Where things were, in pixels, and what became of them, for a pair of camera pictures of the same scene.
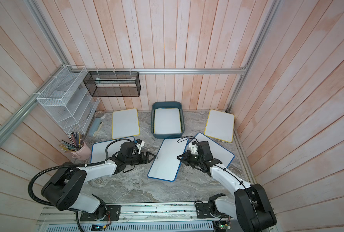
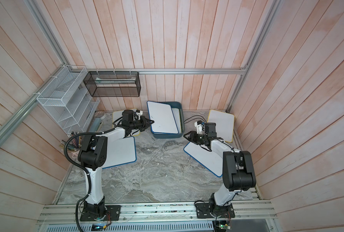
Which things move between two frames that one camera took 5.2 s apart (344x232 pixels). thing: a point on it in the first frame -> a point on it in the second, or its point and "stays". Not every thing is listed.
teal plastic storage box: (167, 105) stays
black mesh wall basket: (113, 83) stays
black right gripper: (186, 160) -> (192, 137)
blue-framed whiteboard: (165, 165) -> (163, 117)
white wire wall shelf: (65, 98) stays
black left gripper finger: (143, 159) -> (145, 123)
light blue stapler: (94, 125) stays
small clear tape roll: (100, 114) stays
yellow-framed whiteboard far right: (220, 125) stays
